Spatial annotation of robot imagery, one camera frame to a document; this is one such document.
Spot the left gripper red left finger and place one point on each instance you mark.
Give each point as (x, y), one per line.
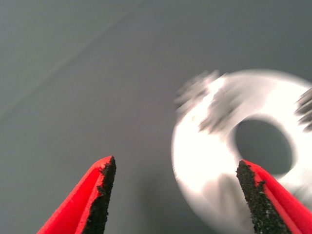
(85, 207)

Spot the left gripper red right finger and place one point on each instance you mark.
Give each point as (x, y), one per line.
(275, 209)

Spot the round metal carrier plate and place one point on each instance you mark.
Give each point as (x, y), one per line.
(200, 151)

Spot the dark grey table cloth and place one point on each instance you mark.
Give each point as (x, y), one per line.
(73, 73)

